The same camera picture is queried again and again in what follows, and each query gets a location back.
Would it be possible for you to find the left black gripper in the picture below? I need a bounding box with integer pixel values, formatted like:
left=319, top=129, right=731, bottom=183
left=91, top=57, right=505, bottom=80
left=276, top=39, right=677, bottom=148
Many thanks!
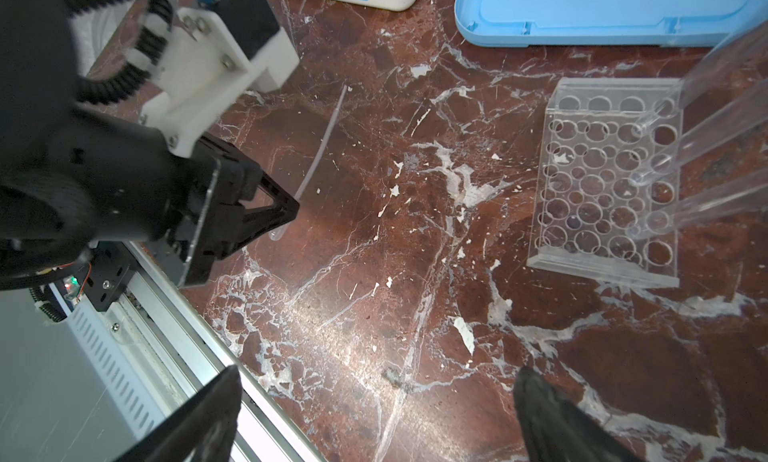
left=1, top=0, right=300, bottom=290

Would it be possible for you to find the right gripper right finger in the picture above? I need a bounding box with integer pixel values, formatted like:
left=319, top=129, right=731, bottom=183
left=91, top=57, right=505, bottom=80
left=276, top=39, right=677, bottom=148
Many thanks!
left=513, top=367, right=638, bottom=461

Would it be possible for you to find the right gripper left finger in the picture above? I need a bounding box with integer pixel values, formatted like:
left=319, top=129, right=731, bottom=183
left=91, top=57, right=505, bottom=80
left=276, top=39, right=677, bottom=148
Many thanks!
left=118, top=365, right=242, bottom=461

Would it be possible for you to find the clear plastic pipette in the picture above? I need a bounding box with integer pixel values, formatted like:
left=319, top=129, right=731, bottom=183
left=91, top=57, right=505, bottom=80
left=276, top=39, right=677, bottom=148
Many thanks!
left=269, top=82, right=350, bottom=242

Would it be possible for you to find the clear test tube rack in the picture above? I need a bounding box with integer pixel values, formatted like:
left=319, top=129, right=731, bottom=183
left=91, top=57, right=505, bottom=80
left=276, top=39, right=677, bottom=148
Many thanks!
left=527, top=78, right=683, bottom=289

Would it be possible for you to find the blue-capped test tube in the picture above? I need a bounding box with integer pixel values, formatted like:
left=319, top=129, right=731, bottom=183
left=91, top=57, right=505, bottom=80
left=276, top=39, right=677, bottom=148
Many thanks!
left=629, top=79, right=767, bottom=187
left=627, top=168, right=767, bottom=240
left=633, top=14, right=767, bottom=136

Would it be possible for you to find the blue plastic lid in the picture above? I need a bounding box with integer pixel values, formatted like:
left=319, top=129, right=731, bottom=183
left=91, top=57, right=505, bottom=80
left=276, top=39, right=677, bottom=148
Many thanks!
left=454, top=0, right=767, bottom=48

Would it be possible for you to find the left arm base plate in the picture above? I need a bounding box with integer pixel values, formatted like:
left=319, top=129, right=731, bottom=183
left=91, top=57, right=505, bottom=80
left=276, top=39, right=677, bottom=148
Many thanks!
left=84, top=242, right=138, bottom=312

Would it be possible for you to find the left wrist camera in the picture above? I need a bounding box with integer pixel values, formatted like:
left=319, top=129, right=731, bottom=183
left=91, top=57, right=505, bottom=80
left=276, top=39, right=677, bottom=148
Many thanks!
left=127, top=0, right=299, bottom=158

